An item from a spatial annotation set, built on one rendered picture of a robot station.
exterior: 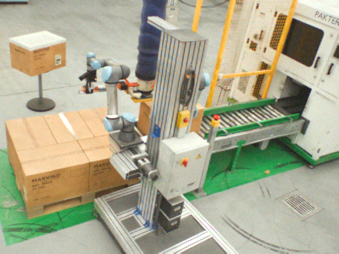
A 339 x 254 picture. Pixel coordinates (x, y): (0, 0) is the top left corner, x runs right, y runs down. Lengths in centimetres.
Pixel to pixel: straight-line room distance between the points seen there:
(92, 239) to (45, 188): 66
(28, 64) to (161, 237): 289
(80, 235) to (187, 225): 103
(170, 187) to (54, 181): 125
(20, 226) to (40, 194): 35
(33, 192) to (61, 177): 28
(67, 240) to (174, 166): 140
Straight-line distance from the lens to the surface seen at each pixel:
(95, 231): 377
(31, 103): 574
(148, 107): 391
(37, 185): 367
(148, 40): 344
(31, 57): 507
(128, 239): 341
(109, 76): 287
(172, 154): 277
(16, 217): 396
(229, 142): 441
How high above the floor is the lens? 280
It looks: 31 degrees down
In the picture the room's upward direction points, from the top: 10 degrees clockwise
